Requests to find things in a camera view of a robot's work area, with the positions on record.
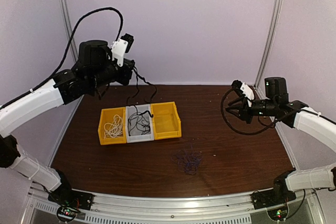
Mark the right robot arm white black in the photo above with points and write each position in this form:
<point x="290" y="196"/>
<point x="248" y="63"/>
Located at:
<point x="296" y="115"/>

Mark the yellow bin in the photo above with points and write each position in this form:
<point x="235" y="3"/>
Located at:
<point x="166" y="121"/>
<point x="111" y="128"/>

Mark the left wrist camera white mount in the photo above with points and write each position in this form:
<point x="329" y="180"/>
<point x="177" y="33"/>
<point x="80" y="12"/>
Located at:
<point x="120" y="47"/>

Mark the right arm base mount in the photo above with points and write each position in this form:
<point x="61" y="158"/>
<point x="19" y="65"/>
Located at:
<point x="275" y="200"/>

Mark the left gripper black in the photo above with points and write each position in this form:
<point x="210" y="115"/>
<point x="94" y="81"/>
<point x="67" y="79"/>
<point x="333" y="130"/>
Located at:
<point x="124" y="79"/>

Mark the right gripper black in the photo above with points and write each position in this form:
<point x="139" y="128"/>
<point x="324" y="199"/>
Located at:
<point x="244" y="115"/>

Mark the right aluminium frame post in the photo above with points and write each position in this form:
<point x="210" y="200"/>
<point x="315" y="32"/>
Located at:
<point x="269" y="41"/>

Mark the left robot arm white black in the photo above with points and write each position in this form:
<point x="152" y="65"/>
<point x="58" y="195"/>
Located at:
<point x="98" y="65"/>

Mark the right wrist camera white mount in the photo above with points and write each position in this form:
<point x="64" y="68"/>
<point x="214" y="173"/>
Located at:
<point x="243" y="91"/>

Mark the front aluminium rail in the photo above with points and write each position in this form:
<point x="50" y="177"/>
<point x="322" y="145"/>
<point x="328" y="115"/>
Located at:
<point x="234" y="208"/>

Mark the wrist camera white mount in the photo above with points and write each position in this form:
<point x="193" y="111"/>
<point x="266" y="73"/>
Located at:
<point x="120" y="47"/>
<point x="243" y="91"/>

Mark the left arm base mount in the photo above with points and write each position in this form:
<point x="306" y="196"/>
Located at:
<point x="70" y="201"/>

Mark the white translucent bin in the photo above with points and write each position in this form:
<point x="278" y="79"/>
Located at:
<point x="139" y="125"/>

